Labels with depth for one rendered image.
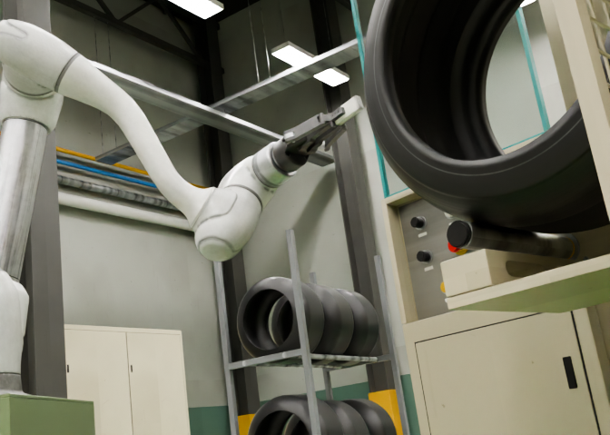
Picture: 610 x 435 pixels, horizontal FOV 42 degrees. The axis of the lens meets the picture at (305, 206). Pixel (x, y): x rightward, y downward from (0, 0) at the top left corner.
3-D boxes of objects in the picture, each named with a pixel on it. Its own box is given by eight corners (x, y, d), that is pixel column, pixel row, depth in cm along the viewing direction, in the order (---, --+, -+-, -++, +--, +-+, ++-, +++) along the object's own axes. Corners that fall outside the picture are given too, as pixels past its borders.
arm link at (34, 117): (-73, 372, 155) (-60, 384, 175) (14, 380, 160) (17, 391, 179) (2, 33, 181) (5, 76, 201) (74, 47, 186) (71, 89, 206)
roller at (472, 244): (550, 245, 153) (568, 232, 151) (562, 265, 151) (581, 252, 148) (440, 230, 129) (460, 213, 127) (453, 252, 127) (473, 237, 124)
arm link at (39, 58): (84, 39, 174) (81, 67, 186) (10, -5, 172) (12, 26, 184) (51, 84, 168) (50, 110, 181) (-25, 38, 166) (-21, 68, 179)
